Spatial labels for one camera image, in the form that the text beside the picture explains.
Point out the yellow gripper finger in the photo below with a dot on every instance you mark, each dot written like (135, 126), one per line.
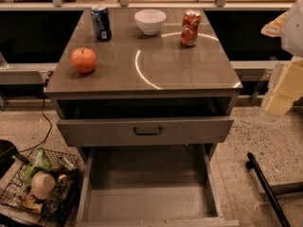
(274, 28)
(287, 87)

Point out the red apple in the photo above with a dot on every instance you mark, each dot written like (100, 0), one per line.
(84, 60)

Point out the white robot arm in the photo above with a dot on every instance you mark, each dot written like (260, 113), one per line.
(292, 35)

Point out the grey drawer cabinet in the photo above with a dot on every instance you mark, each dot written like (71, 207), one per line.
(141, 76)

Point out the open grey middle drawer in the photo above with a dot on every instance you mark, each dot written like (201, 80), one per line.
(161, 186)

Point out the crushed orange soda can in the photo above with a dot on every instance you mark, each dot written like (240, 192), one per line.
(190, 26)

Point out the black metal bar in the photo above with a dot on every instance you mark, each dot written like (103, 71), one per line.
(252, 163)

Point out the white bowl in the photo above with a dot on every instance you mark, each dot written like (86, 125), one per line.
(149, 21)

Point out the blue soda can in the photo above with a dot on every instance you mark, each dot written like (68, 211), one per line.
(101, 23)

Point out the green chip bag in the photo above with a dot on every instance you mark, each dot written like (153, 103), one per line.
(41, 163)

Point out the beige cup in basket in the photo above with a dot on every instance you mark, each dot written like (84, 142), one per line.
(42, 185)

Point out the black object at left edge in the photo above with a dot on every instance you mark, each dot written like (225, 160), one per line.
(7, 151)

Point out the grey upper drawer with handle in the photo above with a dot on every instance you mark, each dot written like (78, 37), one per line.
(144, 132)

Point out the black wire basket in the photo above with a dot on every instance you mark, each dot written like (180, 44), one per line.
(52, 212)

